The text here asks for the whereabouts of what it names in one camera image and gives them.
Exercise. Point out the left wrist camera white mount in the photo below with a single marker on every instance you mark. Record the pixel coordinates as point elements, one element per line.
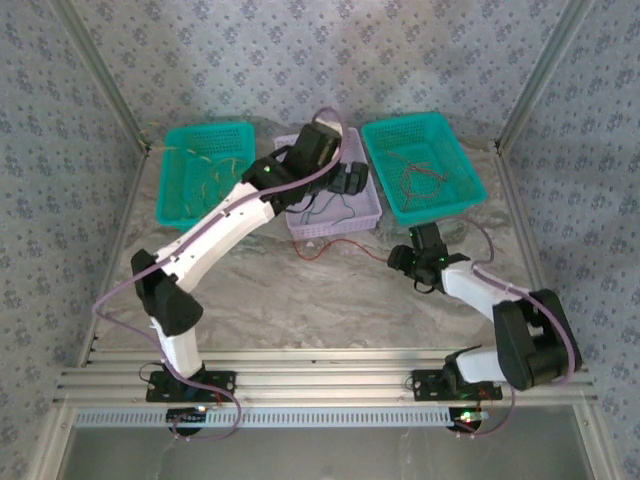
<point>327,124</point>

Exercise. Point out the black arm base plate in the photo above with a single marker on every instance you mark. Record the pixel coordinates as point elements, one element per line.
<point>425,387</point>
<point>155,395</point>

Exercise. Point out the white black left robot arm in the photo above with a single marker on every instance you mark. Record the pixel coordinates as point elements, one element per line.
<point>225,240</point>

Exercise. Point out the lavender plastic basket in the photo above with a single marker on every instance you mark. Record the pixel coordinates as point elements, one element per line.
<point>360,220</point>

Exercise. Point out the aluminium frame post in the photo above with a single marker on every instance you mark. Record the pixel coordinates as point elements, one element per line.
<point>542,75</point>
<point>102,75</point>

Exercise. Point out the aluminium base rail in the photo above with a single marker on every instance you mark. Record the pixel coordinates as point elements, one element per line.
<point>320,380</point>

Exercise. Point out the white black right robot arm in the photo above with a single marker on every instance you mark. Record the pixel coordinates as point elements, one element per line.
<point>530,350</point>

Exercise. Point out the aluminium side rail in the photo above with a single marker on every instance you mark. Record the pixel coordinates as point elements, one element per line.
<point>525,225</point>
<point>117,240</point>

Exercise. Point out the teal plastic basket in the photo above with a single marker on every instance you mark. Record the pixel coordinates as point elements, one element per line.
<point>440,135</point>
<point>177,185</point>

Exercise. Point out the grey metal panel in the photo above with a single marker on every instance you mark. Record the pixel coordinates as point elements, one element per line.
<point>320,455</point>

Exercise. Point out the black controller board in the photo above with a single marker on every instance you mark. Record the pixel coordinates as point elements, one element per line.
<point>185,416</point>
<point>467,417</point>

